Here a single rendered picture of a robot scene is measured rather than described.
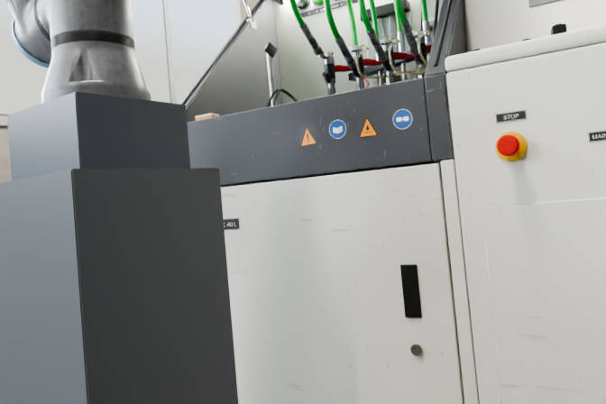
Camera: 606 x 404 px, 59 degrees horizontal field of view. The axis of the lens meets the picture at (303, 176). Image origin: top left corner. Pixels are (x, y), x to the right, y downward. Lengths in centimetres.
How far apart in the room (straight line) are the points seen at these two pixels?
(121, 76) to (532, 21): 86
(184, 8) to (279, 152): 241
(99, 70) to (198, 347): 40
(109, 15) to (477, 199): 67
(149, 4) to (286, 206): 232
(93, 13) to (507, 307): 81
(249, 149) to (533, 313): 65
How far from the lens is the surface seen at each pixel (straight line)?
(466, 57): 102
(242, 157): 120
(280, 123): 115
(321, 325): 114
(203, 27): 355
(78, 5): 83
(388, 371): 111
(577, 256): 99
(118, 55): 81
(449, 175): 101
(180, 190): 76
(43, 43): 95
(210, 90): 147
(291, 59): 180
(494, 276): 101
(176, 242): 75
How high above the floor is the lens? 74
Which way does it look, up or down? 3 degrees up
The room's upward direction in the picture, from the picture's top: 5 degrees counter-clockwise
